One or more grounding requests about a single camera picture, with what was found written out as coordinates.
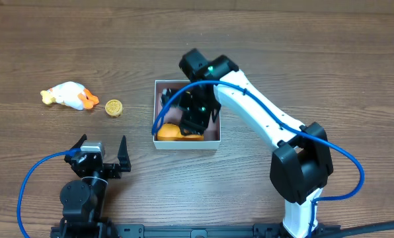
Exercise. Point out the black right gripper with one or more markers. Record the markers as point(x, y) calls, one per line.
point(190, 122)

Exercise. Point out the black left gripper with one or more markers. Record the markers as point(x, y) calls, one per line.
point(108, 168)

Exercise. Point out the orange dinosaur toy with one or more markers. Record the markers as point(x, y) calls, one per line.
point(172, 132)

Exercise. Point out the yellow round wheel toy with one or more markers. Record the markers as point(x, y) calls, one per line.
point(114, 108)

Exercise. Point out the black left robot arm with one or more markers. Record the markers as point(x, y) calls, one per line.
point(83, 199)

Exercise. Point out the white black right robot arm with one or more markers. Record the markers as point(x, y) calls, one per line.
point(301, 159)

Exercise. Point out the white cardboard box pink inside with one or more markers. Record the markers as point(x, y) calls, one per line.
point(212, 135)

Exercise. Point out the white orange plush duck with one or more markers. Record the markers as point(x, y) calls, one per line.
point(70, 94)

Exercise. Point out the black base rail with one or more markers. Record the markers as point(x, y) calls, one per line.
point(212, 231)

